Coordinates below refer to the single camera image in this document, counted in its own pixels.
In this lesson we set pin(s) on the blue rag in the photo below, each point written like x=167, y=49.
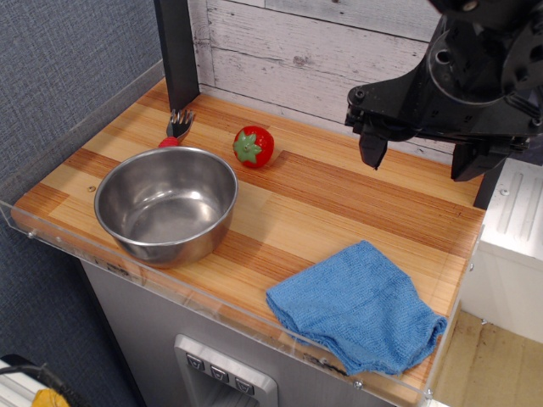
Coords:
x=361, y=307

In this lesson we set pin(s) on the red toy strawberry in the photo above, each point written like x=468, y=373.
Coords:
x=253, y=146

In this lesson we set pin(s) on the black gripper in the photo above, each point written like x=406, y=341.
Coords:
x=479, y=84

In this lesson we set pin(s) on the silver metal pan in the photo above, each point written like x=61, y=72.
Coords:
x=168, y=206

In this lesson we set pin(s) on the white toy sink unit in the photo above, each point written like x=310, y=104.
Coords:
x=503, y=284

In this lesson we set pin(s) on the yellow object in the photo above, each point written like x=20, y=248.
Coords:
x=48, y=397

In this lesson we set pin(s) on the black vertical post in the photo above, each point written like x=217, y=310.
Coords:
x=176, y=43

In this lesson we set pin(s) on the red-handled metal spork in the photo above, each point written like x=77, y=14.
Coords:
x=178, y=127

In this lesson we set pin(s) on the clear acrylic table guard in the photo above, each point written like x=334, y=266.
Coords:
x=312, y=199

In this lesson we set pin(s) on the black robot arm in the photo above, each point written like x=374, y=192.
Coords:
x=478, y=87

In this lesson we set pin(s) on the silver dispenser button panel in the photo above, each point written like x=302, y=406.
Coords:
x=216, y=379

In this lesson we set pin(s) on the silver toy fridge cabinet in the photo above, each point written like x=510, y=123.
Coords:
x=145, y=325

